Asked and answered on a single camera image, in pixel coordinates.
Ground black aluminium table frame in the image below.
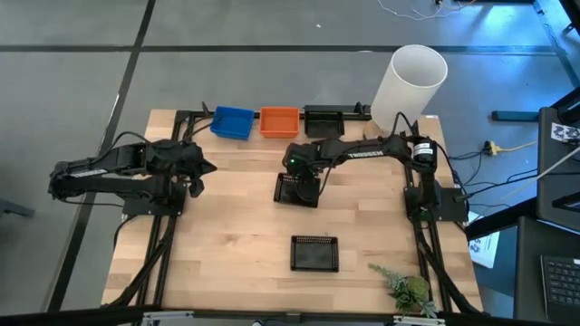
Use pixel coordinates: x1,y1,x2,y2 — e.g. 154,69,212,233
101,101,484,318

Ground black keyboard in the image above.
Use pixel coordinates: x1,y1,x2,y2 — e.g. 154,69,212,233
539,254,580,321

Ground printed marker sheet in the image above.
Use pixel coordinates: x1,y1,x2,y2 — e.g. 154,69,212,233
550,121,580,144

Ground low black desk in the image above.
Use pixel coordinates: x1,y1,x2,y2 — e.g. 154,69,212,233
513,216,580,325

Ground tall black desk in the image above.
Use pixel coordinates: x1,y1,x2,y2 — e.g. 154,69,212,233
536,85,580,235

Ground short black desk foot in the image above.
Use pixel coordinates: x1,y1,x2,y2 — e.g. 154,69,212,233
491,110,541,123

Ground white printed paper sheet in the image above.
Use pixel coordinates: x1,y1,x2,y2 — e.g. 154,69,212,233
468,211,501,270

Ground white slanted cable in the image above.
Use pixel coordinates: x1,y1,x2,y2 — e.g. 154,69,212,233
500,145,580,200

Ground silver metal bracket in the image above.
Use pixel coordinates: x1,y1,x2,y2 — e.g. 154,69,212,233
141,310,195,326
392,315,447,326

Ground small green artificial plant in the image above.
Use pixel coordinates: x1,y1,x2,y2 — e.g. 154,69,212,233
367,263,440,320

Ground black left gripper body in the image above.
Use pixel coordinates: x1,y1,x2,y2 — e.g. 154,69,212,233
174,143,206,183

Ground black plastic basket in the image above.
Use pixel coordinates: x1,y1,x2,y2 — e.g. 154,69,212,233
289,235,341,273
273,173,322,209
304,105,346,139

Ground black metal beam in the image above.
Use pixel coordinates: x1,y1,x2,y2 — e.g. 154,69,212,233
0,303,580,326

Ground dark chair foot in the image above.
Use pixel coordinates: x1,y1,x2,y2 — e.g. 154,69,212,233
0,197,36,219

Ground yellow power plug with cord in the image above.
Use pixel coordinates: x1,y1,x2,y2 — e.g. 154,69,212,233
483,139,538,158

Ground white floor cable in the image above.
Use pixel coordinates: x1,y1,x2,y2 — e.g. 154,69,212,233
375,0,477,22

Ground blue plastic basket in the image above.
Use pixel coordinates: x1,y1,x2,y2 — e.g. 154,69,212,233
209,105,256,141

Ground black cable bundle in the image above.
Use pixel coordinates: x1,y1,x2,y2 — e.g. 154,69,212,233
415,224,482,316
102,216,179,309

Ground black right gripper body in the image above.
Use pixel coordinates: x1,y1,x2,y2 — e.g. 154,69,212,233
281,142,327,178

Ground long black desk leg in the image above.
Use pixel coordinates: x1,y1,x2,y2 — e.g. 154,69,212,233
465,198,540,242

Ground orange plastic basket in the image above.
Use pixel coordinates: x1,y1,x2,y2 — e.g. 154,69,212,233
259,106,301,139

